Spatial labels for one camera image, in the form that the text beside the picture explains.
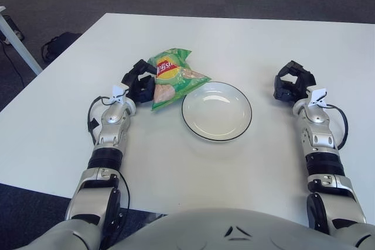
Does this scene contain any green potato chips bag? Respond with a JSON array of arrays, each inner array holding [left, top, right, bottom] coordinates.
[[147, 47, 212, 112]]

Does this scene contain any silver robot torso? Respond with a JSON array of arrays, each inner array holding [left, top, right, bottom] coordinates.
[[111, 207, 375, 250]]

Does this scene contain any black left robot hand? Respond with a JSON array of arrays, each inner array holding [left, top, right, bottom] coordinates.
[[121, 59, 158, 104]]

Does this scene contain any white table leg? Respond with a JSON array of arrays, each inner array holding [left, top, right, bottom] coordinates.
[[0, 6, 43, 76]]

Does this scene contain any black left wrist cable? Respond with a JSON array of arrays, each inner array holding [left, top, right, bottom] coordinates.
[[87, 94, 114, 145]]

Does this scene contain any black backpack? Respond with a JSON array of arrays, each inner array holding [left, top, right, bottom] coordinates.
[[40, 32, 83, 63]]

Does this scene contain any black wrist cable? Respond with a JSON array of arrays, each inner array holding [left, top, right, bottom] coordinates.
[[325, 103, 349, 150], [87, 94, 114, 145]]

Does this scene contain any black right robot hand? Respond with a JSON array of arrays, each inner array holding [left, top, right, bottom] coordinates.
[[272, 60, 317, 101]]

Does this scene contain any white plate with black rim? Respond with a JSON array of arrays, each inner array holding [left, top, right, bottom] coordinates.
[[181, 81, 253, 143]]

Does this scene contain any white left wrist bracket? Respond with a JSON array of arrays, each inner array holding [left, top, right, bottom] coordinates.
[[112, 85, 129, 106]]

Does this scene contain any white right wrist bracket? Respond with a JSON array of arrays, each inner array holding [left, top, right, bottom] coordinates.
[[307, 87, 328, 107]]

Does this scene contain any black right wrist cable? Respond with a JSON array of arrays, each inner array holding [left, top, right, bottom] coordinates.
[[325, 103, 349, 150]]

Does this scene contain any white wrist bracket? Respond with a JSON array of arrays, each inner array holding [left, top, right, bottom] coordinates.
[[307, 87, 328, 107], [112, 85, 129, 106]]

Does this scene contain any dark floor device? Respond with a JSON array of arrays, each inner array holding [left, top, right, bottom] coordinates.
[[0, 14, 26, 43]]

